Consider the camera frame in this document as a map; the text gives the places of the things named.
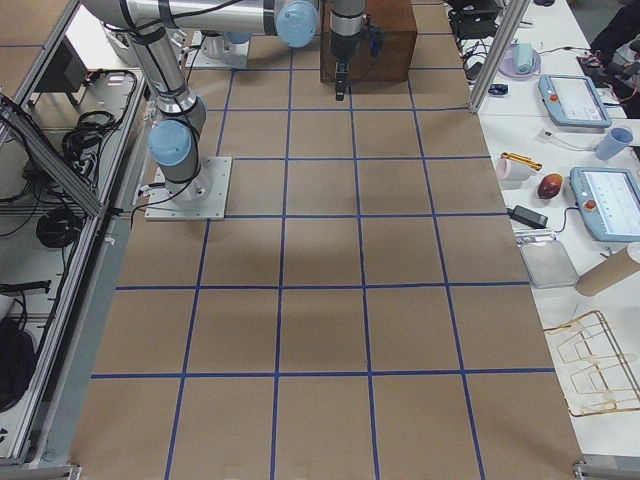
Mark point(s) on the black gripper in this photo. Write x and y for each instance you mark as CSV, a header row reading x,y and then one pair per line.
x,y
343,47

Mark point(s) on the dark wooden drawer box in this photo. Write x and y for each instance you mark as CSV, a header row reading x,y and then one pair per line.
x,y
399,31

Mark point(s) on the purple plate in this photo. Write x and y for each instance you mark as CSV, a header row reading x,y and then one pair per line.
x,y
506,66

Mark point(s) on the teal box on plate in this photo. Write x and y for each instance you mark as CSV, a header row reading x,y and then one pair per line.
x,y
522,58

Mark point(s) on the gold metal tool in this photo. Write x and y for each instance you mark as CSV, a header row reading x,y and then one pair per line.
x,y
522,159

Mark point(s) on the black power adapter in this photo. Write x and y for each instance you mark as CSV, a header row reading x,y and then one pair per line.
x,y
527,217

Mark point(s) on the far blue teach pendant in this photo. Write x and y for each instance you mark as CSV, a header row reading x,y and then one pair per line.
x,y
572,101

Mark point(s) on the blue teach pendant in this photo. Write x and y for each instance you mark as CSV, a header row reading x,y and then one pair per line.
x,y
608,200
572,101

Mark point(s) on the red mango fruit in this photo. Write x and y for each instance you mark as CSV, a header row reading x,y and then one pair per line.
x,y
550,186

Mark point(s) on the grey metal tray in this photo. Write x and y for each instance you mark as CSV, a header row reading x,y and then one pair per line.
x,y
548,265

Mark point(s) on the light blue plastic cup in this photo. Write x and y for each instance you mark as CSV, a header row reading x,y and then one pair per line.
x,y
614,142

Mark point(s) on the near blue teach pendant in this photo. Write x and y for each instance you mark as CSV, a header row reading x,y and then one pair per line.
x,y
608,200

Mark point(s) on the cardboard tube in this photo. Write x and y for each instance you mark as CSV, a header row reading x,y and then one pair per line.
x,y
610,271

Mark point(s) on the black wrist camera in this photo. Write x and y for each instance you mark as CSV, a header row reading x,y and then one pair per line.
x,y
375,37

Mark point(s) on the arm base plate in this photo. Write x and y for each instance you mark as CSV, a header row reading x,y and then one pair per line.
x,y
205,198
196,59

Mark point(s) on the aluminium frame post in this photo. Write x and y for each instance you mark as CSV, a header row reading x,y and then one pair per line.
x,y
513,14

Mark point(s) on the gold wire rack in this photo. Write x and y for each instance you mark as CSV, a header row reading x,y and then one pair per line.
x,y
596,374

